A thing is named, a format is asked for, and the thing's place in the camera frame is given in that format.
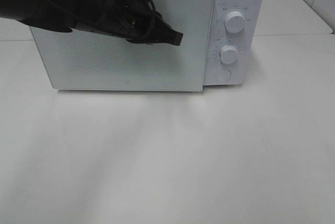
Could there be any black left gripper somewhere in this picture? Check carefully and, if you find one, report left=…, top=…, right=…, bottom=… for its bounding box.
left=72, top=0, right=183, bottom=46

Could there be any white microwave door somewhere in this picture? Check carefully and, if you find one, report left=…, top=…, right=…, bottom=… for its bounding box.
left=31, top=0, right=214, bottom=92

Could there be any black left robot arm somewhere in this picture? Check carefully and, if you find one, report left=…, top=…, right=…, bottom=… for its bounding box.
left=1, top=0, right=183, bottom=46

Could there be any lower white microwave knob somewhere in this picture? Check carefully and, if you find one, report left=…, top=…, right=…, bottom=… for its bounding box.
left=219, top=45, right=238, bottom=64

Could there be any round white door button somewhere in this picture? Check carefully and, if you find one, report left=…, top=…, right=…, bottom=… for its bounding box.
left=215, top=69, right=231, bottom=83

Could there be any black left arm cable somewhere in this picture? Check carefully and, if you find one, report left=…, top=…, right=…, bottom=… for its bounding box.
left=103, top=0, right=159, bottom=44

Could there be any white microwave oven body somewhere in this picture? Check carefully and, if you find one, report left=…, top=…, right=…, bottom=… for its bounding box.
left=203, top=0, right=262, bottom=87

